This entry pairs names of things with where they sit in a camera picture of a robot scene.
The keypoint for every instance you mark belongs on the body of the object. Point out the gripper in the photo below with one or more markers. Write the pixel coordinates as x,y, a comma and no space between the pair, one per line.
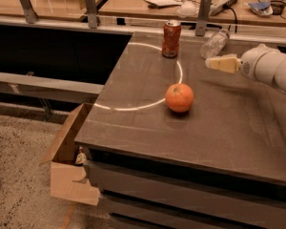
250,63

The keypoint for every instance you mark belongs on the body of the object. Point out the clear plastic water bottle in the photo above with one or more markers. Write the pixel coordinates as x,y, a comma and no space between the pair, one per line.
213,46

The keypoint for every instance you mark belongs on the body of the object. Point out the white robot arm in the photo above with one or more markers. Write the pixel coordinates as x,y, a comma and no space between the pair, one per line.
263,64

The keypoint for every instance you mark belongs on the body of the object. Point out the small bottle in box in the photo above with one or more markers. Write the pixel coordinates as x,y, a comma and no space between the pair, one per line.
80,158

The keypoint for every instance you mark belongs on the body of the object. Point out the grey power strip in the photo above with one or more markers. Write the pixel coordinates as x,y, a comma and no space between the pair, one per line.
219,6

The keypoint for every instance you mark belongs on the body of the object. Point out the orange fruit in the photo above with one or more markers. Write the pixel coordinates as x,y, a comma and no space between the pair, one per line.
179,98

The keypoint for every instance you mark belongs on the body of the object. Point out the red soda can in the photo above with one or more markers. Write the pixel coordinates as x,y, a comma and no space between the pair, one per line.
170,45

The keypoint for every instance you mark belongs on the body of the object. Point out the white mask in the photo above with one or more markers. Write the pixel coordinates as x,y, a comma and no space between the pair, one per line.
187,9

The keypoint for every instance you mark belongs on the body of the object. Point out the blue white packet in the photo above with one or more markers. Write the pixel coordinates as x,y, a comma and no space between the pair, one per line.
261,8

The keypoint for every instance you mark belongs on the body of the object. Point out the white papers stack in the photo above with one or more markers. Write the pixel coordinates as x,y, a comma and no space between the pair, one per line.
162,3

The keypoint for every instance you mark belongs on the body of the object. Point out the grey drawer cabinet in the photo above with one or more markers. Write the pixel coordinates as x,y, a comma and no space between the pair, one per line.
140,193

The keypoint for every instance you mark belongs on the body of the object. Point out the cardboard box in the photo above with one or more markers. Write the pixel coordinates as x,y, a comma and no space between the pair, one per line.
68,181

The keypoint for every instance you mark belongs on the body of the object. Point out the grey metal bracket right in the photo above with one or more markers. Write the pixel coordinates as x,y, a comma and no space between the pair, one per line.
202,18

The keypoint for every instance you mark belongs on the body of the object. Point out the grey metal bracket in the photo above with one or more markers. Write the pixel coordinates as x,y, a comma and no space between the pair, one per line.
202,18
29,13
91,11

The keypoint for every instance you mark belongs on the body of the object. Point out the grey metal bracket middle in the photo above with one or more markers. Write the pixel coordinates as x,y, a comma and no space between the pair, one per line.
91,11

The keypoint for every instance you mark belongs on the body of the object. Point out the grey metal rail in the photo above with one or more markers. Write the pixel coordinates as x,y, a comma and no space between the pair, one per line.
49,88

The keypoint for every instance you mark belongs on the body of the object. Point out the grey metal bracket left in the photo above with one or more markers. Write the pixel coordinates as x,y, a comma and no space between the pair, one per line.
29,13

